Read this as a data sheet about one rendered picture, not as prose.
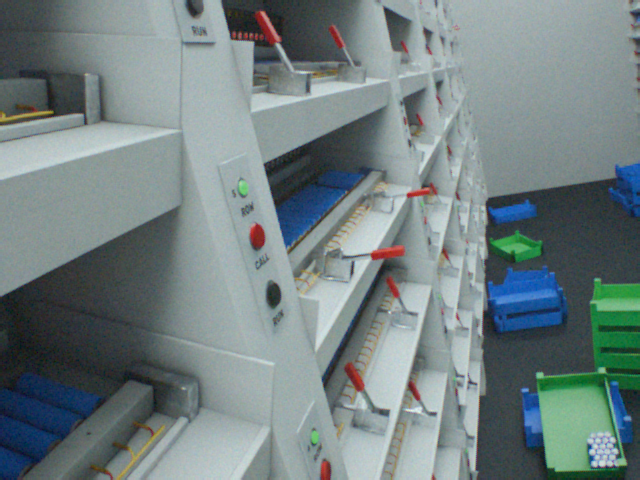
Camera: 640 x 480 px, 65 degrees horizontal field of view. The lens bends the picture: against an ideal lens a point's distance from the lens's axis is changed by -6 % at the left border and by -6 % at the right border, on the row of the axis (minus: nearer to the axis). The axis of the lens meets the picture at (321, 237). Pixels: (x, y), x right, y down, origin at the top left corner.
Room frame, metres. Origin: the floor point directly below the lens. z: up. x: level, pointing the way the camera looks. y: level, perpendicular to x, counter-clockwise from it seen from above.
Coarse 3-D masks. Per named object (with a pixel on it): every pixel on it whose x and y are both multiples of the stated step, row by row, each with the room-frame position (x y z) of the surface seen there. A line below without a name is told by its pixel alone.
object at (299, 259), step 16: (368, 176) 0.92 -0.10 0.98; (352, 192) 0.80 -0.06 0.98; (368, 192) 0.84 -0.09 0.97; (336, 208) 0.72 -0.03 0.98; (352, 208) 0.74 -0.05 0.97; (368, 208) 0.78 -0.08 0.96; (320, 224) 0.65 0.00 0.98; (336, 224) 0.66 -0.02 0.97; (304, 240) 0.59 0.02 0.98; (320, 240) 0.59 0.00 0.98; (288, 256) 0.54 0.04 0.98; (304, 256) 0.54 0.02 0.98; (304, 272) 0.53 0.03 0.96
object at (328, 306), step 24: (288, 168) 0.88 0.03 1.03; (336, 168) 1.01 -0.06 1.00; (360, 168) 0.97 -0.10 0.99; (384, 168) 0.97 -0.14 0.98; (408, 168) 0.96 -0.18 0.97; (360, 216) 0.76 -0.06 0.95; (384, 216) 0.77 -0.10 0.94; (360, 240) 0.66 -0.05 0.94; (384, 240) 0.70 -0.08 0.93; (360, 264) 0.59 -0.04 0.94; (312, 288) 0.52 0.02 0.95; (336, 288) 0.52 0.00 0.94; (360, 288) 0.56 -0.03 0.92; (312, 312) 0.39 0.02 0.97; (336, 312) 0.47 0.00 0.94; (312, 336) 0.39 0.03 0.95; (336, 336) 0.47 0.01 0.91
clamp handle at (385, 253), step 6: (396, 246) 0.53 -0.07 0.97; (402, 246) 0.53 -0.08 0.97; (342, 252) 0.54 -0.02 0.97; (372, 252) 0.53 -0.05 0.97; (378, 252) 0.53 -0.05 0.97; (384, 252) 0.53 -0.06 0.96; (390, 252) 0.52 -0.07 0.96; (396, 252) 0.52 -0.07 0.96; (402, 252) 0.52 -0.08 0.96; (342, 258) 0.55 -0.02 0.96; (348, 258) 0.54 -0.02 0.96; (354, 258) 0.54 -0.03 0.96; (360, 258) 0.54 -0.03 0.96; (366, 258) 0.53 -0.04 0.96; (372, 258) 0.53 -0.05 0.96; (378, 258) 0.53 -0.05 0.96; (384, 258) 0.53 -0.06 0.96
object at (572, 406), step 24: (552, 384) 1.38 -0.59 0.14; (576, 384) 1.35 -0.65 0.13; (600, 384) 1.31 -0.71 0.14; (552, 408) 1.32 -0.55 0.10; (576, 408) 1.29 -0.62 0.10; (600, 408) 1.26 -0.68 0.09; (552, 432) 1.25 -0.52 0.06; (576, 432) 1.23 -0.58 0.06; (600, 432) 1.20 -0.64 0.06; (552, 456) 1.19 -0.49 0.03; (576, 456) 1.17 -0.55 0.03
